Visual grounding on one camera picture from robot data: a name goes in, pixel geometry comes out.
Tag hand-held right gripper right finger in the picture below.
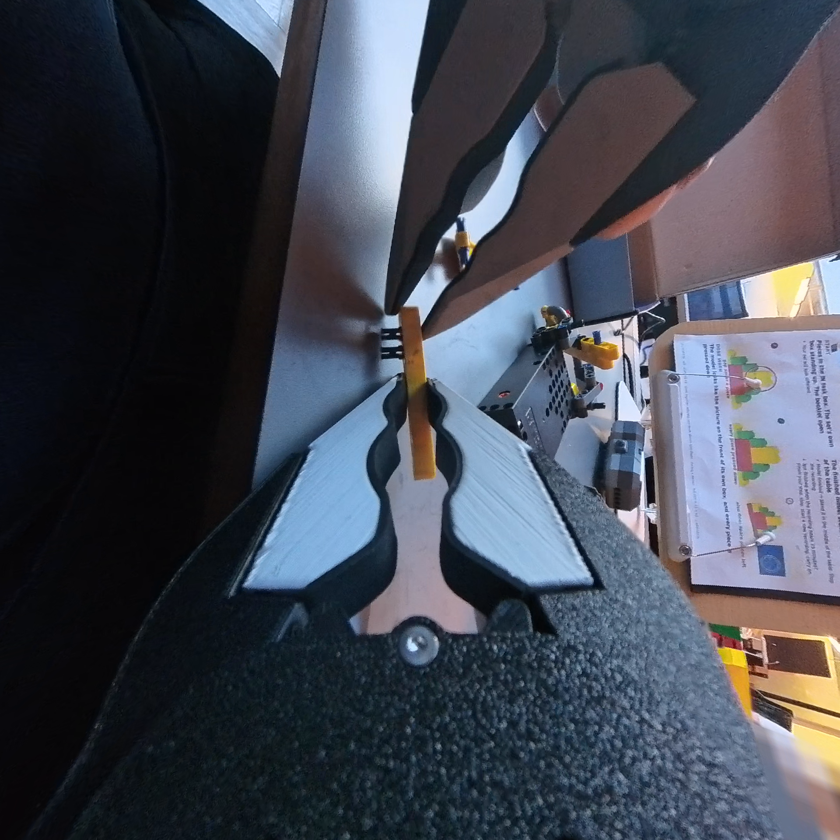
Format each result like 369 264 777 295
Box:
427 379 601 592

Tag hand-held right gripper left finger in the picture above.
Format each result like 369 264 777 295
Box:
241 374 404 596

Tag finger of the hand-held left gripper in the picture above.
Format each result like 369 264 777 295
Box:
420 61 698 340
384 0 573 316

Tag yellow perforated beam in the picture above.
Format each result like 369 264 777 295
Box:
376 305 437 481

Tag person's left hand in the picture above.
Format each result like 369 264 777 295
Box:
592 159 718 242

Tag black perforated brick model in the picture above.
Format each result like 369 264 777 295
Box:
478 303 621 454

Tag dark blue cardboard box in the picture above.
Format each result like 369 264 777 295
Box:
564 26 840 317

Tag wooden display board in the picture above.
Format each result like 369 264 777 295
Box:
646 315 840 598

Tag printed instruction sheet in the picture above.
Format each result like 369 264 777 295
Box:
672 331 840 588

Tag person's dark clothed body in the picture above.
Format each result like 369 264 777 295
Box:
0 0 283 840

